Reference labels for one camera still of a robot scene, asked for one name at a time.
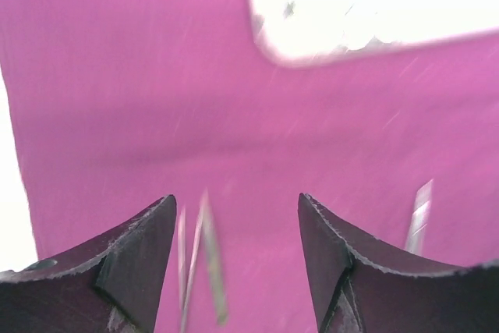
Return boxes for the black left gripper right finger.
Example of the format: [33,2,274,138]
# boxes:
[298,193,498,332]

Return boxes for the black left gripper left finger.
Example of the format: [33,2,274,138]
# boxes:
[1,195,177,333]

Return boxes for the thin pointed steel tweezers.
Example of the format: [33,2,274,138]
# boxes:
[177,190,228,332]

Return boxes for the purple surgical cloth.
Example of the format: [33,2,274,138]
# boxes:
[1,0,498,332]

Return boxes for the stainless steel instrument tray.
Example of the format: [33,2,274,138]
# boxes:
[249,0,498,67]

